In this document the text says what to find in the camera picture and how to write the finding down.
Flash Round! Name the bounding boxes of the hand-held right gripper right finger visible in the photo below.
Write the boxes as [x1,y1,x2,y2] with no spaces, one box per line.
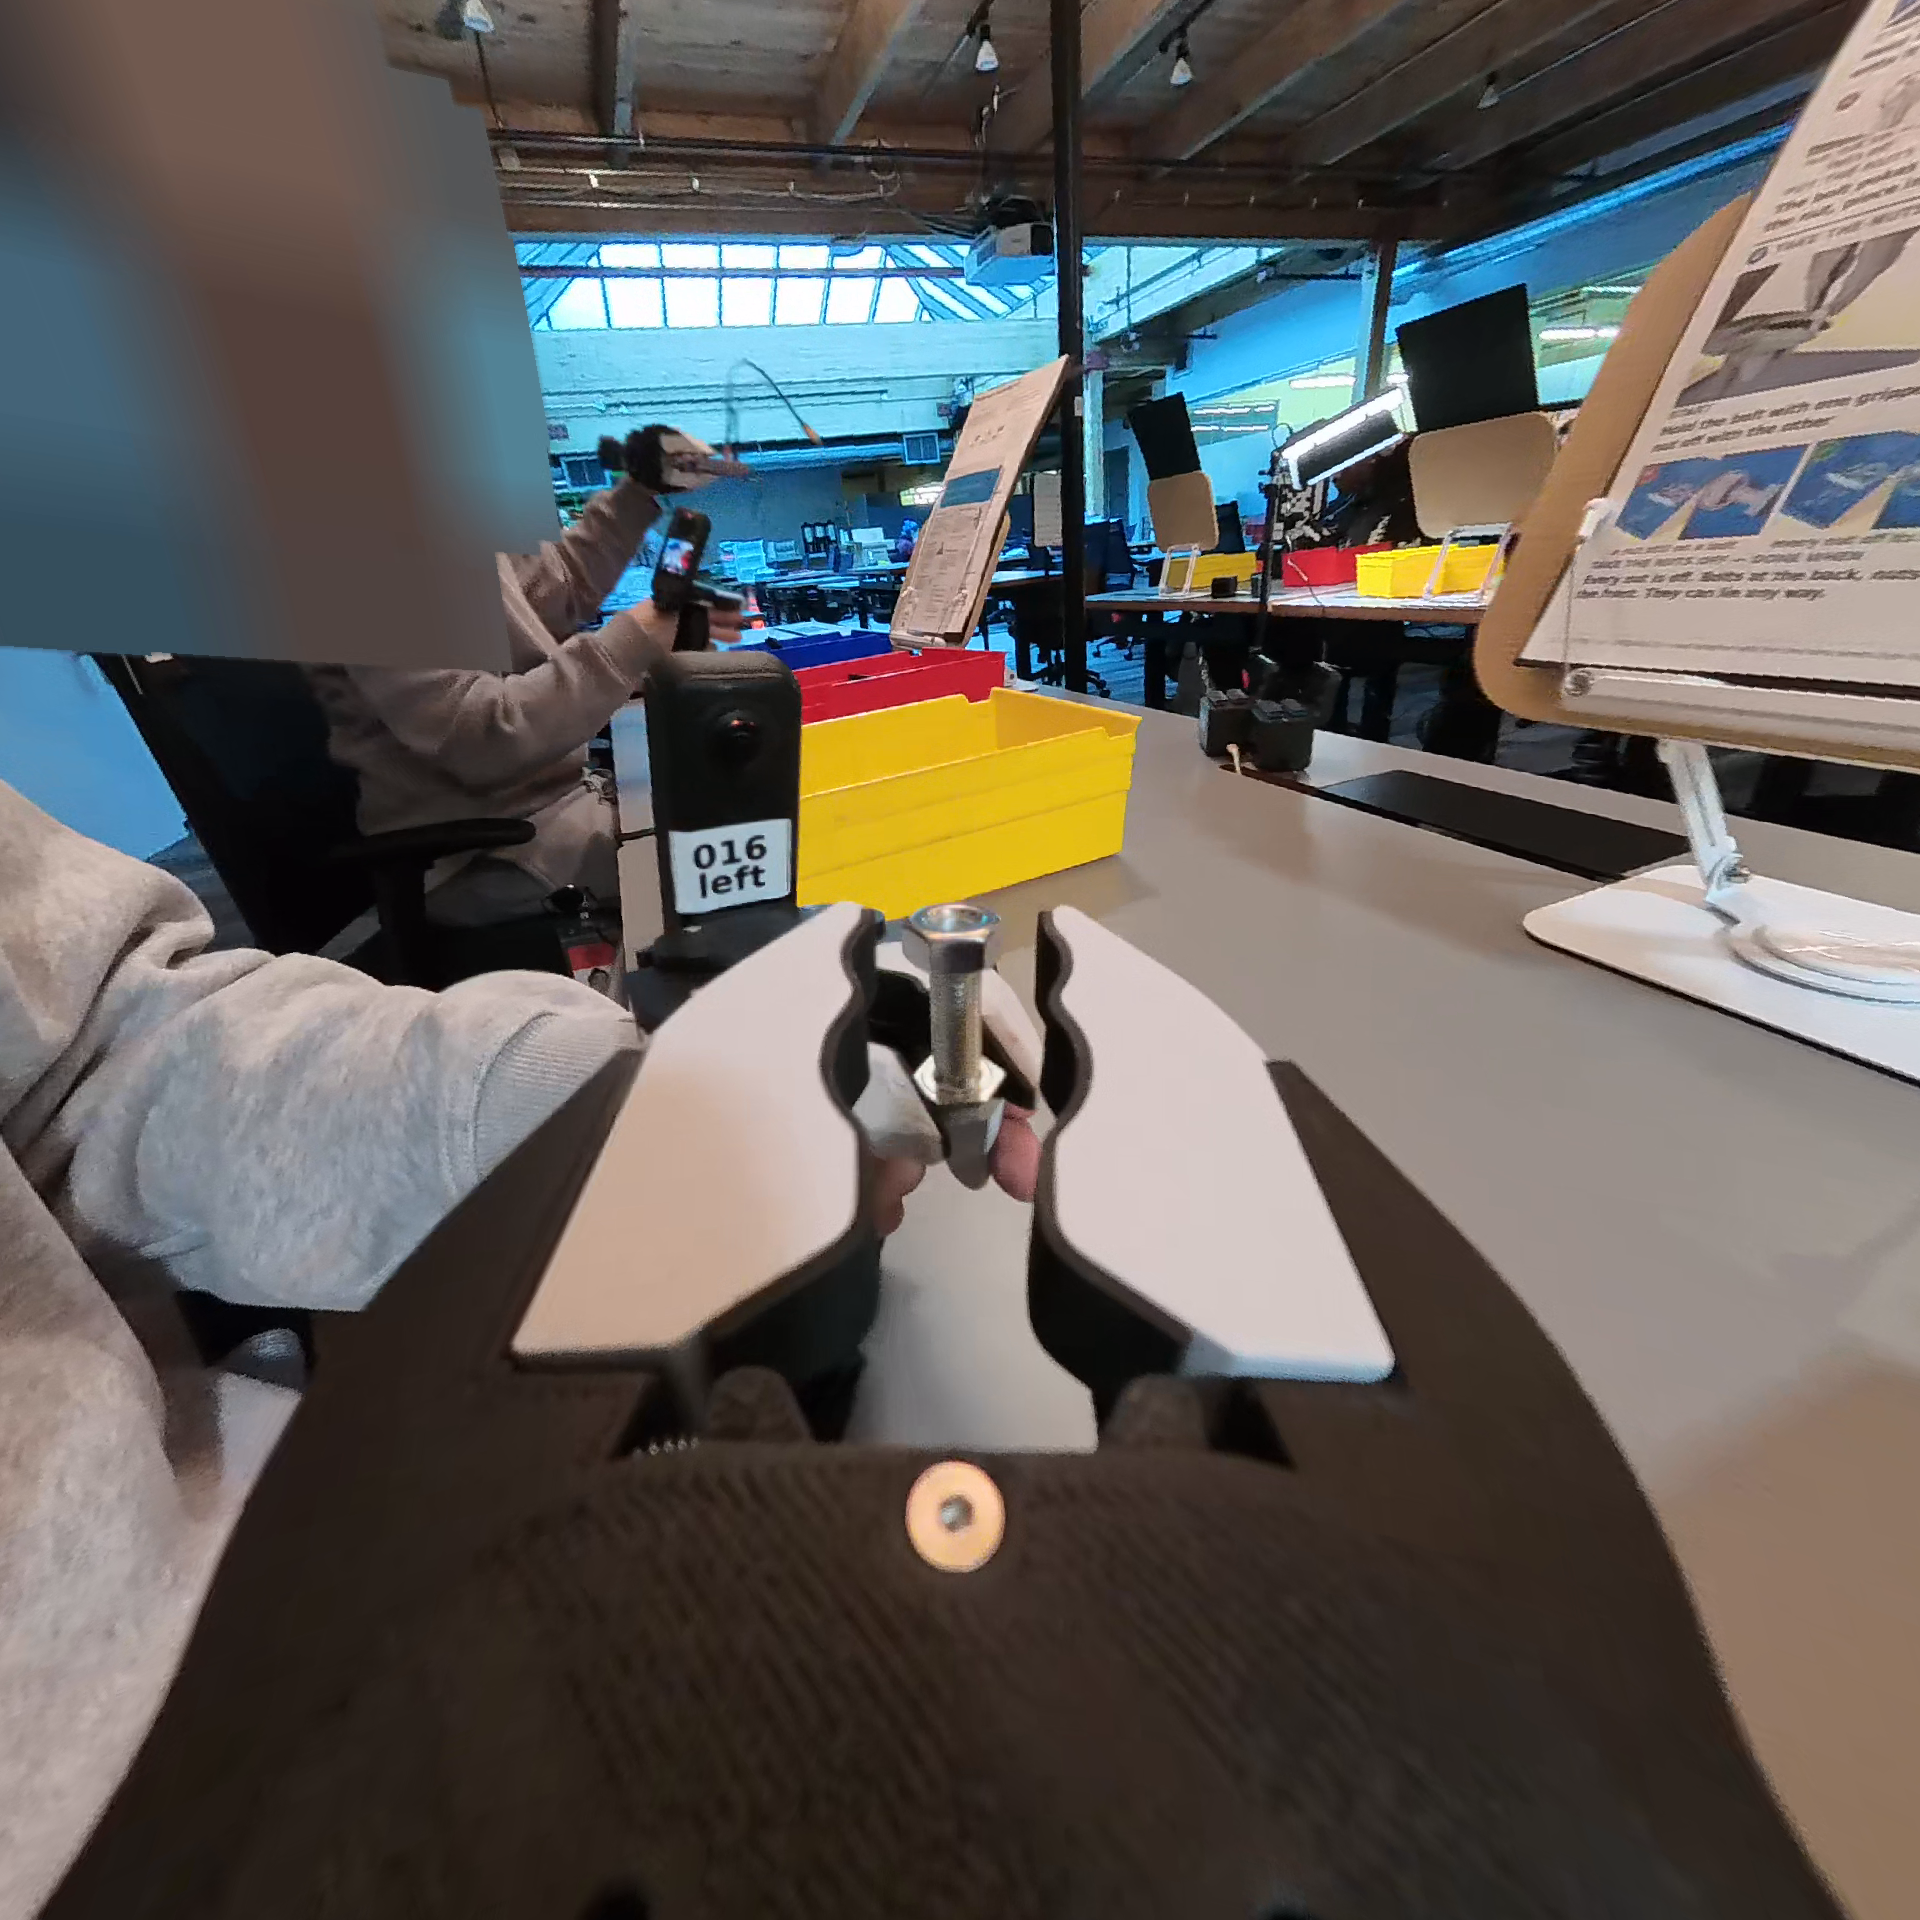
[1026,903,1402,1454]

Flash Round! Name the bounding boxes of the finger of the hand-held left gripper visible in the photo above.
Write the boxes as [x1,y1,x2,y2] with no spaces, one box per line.
[849,1049,999,1193]
[977,982,1048,1115]

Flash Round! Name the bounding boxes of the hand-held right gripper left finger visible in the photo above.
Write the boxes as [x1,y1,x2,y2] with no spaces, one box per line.
[509,900,887,1443]

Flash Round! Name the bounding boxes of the steel hex bolt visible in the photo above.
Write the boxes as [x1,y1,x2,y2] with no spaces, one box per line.
[903,903,1010,1149]

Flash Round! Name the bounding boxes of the yellow plastic bin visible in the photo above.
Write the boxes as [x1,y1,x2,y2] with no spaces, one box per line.
[796,685,1145,922]

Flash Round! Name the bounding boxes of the person's left forearm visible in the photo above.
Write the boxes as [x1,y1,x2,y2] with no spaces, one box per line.
[0,780,649,1317]

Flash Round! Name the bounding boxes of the grey desk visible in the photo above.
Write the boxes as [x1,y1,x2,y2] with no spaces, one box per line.
[608,682,1920,1920]

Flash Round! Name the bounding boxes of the black desk mat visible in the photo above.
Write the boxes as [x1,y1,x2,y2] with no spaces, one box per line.
[1316,769,1692,885]

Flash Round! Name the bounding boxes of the wood-edged work desk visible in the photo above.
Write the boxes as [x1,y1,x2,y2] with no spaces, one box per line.
[1083,586,1498,707]

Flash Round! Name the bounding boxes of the black desk lamp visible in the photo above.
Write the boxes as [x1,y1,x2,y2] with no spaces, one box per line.
[1252,391,1412,695]

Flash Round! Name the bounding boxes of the red plastic bin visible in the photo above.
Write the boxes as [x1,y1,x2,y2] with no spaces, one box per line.
[792,646,1010,725]

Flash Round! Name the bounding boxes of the tall wooden document stand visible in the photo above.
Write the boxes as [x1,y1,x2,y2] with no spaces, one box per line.
[889,355,1077,655]

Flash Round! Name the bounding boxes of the small wooden document stand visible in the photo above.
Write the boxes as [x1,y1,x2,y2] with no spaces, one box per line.
[1147,468,1221,596]

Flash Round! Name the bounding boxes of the black support column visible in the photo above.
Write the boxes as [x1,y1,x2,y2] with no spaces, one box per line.
[1050,0,1090,695]

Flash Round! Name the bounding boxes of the small yellow storage bin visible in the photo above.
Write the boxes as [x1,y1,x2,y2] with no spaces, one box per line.
[1353,543,1504,599]

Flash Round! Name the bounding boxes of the person's grey sweatshirt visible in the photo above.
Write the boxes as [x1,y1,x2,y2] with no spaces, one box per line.
[0,1199,304,1920]

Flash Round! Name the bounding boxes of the wide wooden document stand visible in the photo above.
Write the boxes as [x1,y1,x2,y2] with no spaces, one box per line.
[1409,409,1561,605]

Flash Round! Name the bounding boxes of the printed instruction sheet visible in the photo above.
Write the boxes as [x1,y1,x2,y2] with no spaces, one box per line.
[1517,0,1920,695]

